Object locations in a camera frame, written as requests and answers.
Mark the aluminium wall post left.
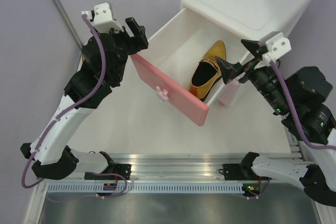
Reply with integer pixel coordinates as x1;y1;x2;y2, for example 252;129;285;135
51;0;82;49

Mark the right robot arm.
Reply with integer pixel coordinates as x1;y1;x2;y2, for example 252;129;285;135
215;39;335;207

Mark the white plastic shoe cabinet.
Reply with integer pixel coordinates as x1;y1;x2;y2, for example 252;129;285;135
181;0;311;40

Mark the light pink drawer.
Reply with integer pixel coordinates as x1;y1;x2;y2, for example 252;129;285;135
217;80;240;106

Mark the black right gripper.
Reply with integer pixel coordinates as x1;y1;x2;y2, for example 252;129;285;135
214;38;291;113

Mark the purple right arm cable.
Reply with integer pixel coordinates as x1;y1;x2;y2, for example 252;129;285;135
270;61;336;151

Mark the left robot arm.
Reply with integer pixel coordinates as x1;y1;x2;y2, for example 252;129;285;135
20;17;149;180

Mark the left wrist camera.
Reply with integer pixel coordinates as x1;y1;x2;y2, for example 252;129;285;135
81;2;124;33

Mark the aluminium table edge rail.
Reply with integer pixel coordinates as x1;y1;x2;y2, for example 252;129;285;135
36;153;308;183

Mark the white slotted cable duct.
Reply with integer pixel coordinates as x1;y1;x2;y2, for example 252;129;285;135
47;182;245;194

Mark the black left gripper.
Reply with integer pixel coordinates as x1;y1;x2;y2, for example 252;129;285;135
103;17;149;83

